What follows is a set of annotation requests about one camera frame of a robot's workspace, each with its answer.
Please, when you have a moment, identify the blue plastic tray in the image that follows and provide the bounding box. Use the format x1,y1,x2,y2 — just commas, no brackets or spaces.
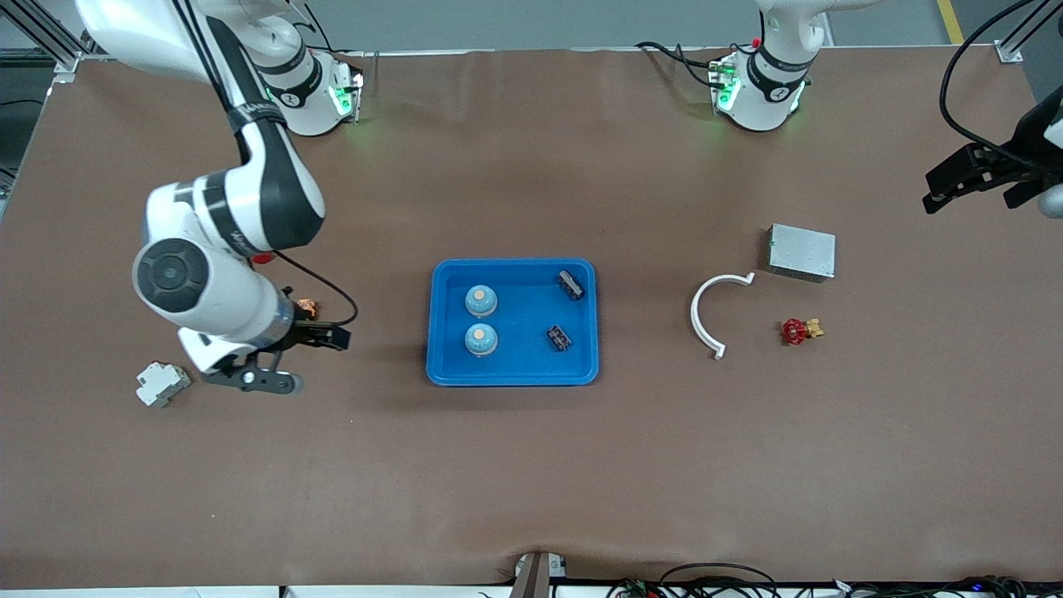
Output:
426,258,600,388

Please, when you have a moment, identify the white circuit breaker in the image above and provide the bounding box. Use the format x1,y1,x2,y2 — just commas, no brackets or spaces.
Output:
136,362,192,409

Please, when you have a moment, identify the silver metal power supply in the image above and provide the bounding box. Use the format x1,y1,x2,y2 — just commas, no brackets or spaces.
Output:
767,224,836,284

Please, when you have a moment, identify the metal table clamp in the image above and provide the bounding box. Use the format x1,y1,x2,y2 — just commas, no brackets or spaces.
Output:
511,551,570,598

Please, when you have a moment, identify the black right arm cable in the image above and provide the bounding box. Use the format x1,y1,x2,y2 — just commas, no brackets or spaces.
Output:
272,249,360,326

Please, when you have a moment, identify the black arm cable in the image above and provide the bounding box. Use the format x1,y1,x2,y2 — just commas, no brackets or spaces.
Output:
939,0,1063,175
272,249,360,326

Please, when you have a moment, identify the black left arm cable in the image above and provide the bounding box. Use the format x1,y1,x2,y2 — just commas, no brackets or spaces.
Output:
939,0,1063,175

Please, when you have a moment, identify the aluminium frame profile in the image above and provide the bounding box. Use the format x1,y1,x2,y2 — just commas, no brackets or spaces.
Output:
997,0,1063,63
0,0,84,76

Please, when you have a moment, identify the white curved plastic bracket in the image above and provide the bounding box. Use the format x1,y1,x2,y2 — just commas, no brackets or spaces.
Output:
690,272,756,360

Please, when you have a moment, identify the black base cable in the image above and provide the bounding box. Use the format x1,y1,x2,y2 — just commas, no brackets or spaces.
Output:
635,40,719,88

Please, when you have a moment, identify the black cable bundle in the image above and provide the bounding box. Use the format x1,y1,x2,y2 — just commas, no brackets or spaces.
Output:
606,563,1031,598

